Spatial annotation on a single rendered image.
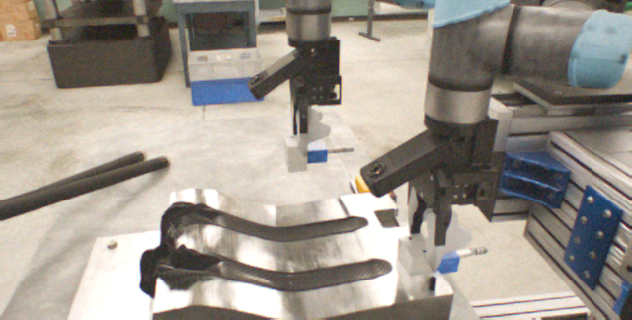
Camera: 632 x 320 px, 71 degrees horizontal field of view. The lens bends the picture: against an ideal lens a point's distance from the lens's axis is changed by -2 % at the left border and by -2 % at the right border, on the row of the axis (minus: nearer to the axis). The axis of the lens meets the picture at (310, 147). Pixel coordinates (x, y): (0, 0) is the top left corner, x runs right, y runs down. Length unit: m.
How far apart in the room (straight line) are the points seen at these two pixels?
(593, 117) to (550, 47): 0.59
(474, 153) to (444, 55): 0.14
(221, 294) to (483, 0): 0.44
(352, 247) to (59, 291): 0.47
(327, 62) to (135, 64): 3.79
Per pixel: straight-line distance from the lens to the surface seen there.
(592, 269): 0.98
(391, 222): 0.79
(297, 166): 0.84
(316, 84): 0.78
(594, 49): 0.51
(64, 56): 4.63
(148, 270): 0.70
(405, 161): 0.56
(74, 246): 0.93
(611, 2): 0.64
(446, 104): 0.53
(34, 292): 0.86
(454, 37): 0.51
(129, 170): 1.04
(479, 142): 0.59
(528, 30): 0.51
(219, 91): 3.79
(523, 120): 0.99
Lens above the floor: 1.32
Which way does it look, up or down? 26 degrees down
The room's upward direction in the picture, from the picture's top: straight up
